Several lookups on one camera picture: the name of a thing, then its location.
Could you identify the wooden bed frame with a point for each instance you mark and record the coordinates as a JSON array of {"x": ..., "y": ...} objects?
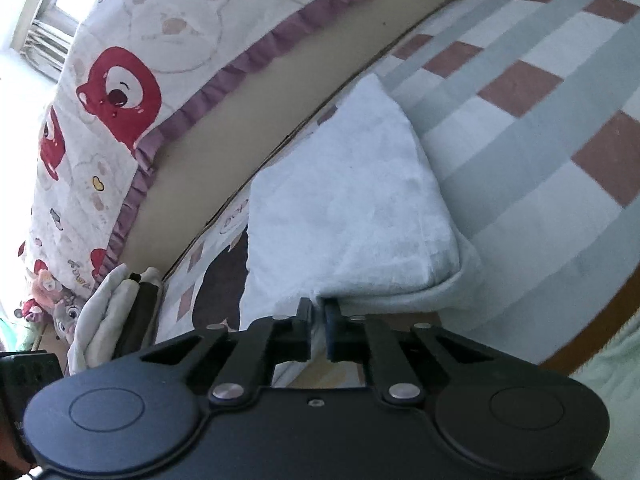
[{"x": 565, "y": 350}]

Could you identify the pale pink plush toy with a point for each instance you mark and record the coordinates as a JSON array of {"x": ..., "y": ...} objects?
[{"x": 49, "y": 280}]

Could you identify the plain white garment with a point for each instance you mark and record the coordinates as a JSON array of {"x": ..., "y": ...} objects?
[{"x": 350, "y": 195}]

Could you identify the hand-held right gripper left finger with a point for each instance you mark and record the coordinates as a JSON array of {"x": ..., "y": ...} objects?
[{"x": 306, "y": 330}]

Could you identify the white T-shirt black face print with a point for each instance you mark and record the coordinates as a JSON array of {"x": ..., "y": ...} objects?
[{"x": 95, "y": 320}]

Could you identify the grey plush rabbit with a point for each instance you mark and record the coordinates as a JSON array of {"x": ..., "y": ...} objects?
[{"x": 67, "y": 317}]

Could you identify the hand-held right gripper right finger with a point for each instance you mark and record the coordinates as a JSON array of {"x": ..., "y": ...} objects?
[{"x": 332, "y": 330}]

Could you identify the light green blanket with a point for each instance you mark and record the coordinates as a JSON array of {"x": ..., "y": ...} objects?
[{"x": 615, "y": 360}]

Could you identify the grey white brown plaid sheet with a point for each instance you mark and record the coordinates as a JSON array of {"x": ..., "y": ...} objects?
[{"x": 525, "y": 135}]

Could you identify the bear printed quilt purple ruffle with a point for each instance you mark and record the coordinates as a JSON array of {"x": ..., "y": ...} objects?
[{"x": 150, "y": 35}]

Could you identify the dark garment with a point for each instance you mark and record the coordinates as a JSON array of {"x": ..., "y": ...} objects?
[{"x": 137, "y": 320}]

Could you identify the grey pleated curtain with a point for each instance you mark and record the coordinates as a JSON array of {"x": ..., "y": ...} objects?
[{"x": 47, "y": 45}]

